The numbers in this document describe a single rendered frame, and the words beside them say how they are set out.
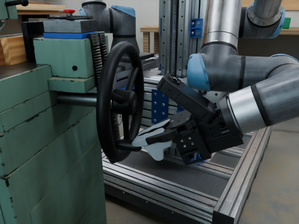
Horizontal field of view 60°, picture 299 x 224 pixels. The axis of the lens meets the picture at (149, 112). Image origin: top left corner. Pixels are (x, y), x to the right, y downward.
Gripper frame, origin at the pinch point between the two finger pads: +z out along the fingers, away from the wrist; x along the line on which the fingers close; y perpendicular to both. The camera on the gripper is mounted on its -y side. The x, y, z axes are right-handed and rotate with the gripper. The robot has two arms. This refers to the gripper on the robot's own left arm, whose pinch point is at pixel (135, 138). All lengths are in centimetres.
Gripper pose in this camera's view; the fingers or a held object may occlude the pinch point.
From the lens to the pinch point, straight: 54.0
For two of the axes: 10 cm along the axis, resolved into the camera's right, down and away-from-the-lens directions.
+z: -8.4, 3.5, 4.2
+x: 2.9, -3.9, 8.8
